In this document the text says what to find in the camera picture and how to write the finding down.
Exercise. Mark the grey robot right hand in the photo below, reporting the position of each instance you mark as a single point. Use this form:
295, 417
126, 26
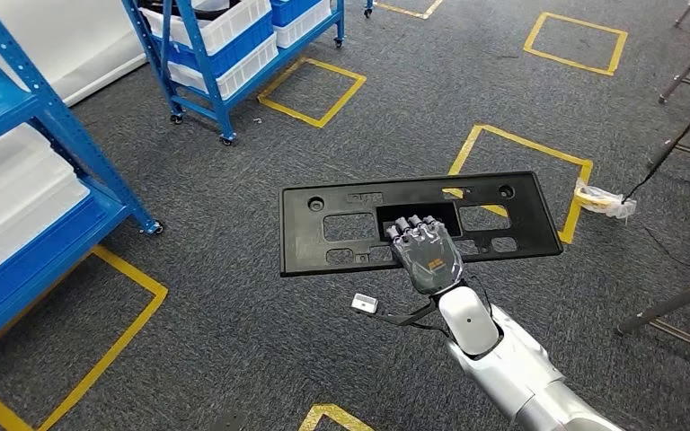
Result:
428, 262

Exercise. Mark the black plastic plate holder part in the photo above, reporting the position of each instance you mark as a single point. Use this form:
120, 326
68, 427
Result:
300, 238

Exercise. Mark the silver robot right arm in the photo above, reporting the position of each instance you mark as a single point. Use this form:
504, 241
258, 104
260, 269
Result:
511, 369

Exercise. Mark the black rubber part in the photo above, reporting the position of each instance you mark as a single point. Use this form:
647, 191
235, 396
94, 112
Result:
214, 6

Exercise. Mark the clear plastic bag wad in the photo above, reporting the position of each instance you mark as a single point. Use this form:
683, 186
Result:
604, 199

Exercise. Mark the blue plastic bin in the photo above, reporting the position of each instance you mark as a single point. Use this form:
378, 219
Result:
250, 50
53, 241
294, 11

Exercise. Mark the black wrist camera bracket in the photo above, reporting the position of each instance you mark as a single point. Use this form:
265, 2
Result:
407, 321

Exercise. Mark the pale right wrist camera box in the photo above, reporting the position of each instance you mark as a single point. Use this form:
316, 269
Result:
364, 304

